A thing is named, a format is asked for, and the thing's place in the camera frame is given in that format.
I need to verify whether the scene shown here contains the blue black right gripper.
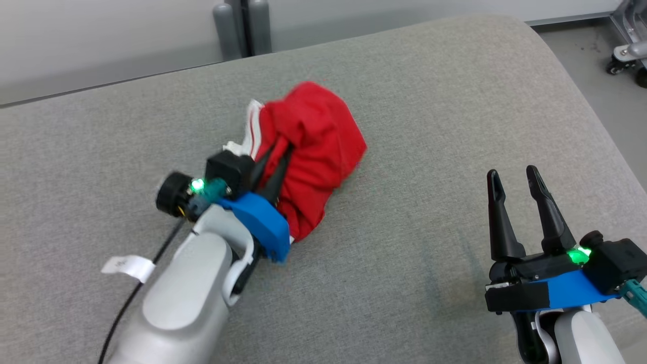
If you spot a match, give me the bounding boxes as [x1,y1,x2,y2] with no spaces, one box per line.
[485,165,621,314]

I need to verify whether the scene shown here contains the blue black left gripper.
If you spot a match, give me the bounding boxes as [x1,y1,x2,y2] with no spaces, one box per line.
[217,143,295,264]

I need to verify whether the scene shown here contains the red shorts with white stripes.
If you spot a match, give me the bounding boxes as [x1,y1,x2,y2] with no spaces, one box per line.
[222,81,368,243]

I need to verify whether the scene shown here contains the grey wheeled metal cart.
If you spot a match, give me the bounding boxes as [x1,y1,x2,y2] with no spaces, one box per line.
[606,0,647,89]

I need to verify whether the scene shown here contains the teal left camera connector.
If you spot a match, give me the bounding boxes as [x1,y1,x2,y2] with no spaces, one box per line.
[188,177,229,215]

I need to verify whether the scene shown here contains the teal camera connector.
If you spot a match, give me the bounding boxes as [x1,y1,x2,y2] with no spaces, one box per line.
[188,177,229,215]
[619,280,647,319]

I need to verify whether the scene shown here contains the teal right camera connector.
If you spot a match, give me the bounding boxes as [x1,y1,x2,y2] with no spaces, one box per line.
[619,280,647,319]

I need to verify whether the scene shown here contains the grey metal partition post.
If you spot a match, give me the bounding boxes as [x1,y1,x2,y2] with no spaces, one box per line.
[212,0,273,62]

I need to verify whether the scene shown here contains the white cable label tag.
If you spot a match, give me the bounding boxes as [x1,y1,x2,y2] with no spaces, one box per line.
[101,255,157,284]

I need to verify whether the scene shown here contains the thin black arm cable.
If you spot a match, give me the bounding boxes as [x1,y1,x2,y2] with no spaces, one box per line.
[98,217,188,364]

